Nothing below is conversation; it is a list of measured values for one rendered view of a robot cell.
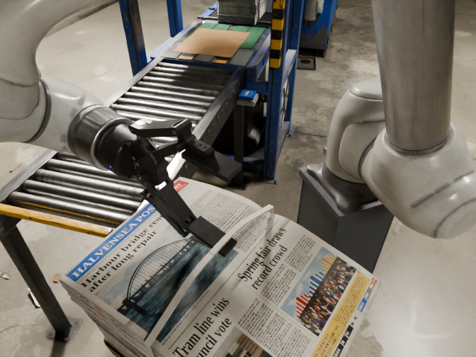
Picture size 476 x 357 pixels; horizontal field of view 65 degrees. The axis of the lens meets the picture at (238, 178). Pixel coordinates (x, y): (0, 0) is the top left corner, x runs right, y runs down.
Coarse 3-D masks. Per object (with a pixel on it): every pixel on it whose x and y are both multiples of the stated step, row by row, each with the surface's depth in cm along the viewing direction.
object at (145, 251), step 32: (192, 192) 68; (224, 192) 67; (128, 224) 65; (160, 224) 63; (96, 256) 60; (128, 256) 58; (160, 256) 57; (64, 288) 58; (96, 288) 54; (128, 288) 53; (160, 288) 52; (96, 320) 60; (128, 320) 48; (128, 352) 60
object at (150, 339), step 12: (252, 216) 58; (240, 228) 55; (228, 240) 53; (216, 252) 51; (204, 264) 50; (192, 276) 49; (180, 288) 48; (180, 300) 48; (168, 312) 47; (156, 324) 47; (156, 336) 46
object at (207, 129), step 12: (240, 72) 202; (228, 84) 190; (240, 84) 200; (228, 96) 182; (216, 108) 171; (228, 108) 185; (204, 120) 162; (216, 120) 169; (192, 132) 155; (204, 132) 155; (216, 132) 172; (180, 156) 142; (168, 168) 136; (180, 168) 136; (192, 168) 148; (144, 204) 121
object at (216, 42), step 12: (192, 36) 246; (204, 36) 246; (216, 36) 246; (228, 36) 246; (240, 36) 246; (180, 48) 229; (192, 48) 229; (204, 48) 229; (216, 48) 229; (228, 48) 229
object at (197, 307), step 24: (240, 216) 62; (264, 216) 62; (240, 240) 58; (264, 240) 58; (192, 264) 55; (216, 264) 55; (240, 264) 55; (168, 288) 52; (192, 288) 52; (216, 288) 52; (144, 312) 49; (192, 312) 49; (144, 336) 47; (168, 336) 47; (192, 336) 47
